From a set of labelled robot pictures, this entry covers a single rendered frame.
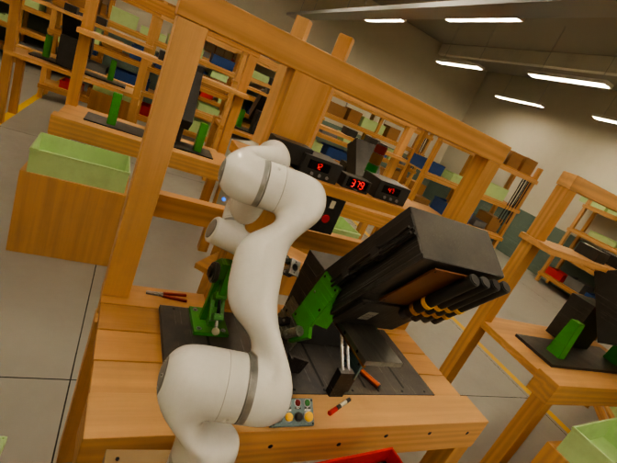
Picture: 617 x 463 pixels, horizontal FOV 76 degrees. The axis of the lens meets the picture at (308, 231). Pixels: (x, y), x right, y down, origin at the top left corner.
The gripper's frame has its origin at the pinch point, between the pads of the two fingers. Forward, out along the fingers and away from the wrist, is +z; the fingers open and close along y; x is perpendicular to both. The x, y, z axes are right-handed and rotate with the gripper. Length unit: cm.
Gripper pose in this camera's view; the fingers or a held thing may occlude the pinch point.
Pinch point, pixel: (289, 267)
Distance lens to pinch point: 136.6
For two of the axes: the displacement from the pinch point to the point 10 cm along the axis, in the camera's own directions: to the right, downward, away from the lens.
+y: 1.8, -8.8, 4.5
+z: 7.2, 4.3, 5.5
